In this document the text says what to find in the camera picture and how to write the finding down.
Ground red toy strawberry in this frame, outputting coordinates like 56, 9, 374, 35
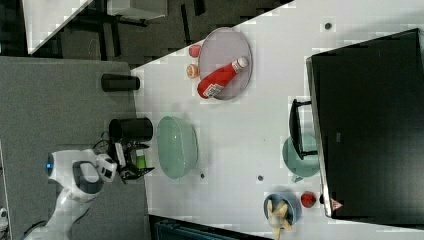
189, 45, 201, 58

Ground orange slice toy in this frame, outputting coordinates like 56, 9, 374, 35
186, 64, 199, 79

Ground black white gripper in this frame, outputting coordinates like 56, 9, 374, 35
114, 142, 154, 182

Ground upper black cylinder post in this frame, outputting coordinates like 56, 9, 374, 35
101, 74, 140, 92

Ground toy banana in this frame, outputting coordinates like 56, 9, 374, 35
267, 200, 292, 240

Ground black cylinder post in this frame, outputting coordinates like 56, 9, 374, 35
109, 117, 153, 142
101, 74, 140, 92

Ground grey round plate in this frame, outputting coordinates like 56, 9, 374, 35
198, 27, 253, 100

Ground lower black cylinder post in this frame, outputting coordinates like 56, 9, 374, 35
109, 117, 153, 142

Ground teal green cup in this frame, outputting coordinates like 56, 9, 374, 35
282, 137, 320, 183

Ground red ketchup bottle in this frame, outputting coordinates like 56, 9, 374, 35
197, 57, 249, 99

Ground small red toy fruit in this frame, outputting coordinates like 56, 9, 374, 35
301, 191, 317, 208

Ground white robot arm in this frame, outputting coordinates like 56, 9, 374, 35
22, 143, 153, 240

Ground green strainer bowl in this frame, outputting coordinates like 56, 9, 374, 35
157, 116, 198, 179

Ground blue bowl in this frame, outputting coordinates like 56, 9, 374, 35
263, 192, 302, 225

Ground black toaster oven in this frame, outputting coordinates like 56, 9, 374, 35
289, 28, 424, 229

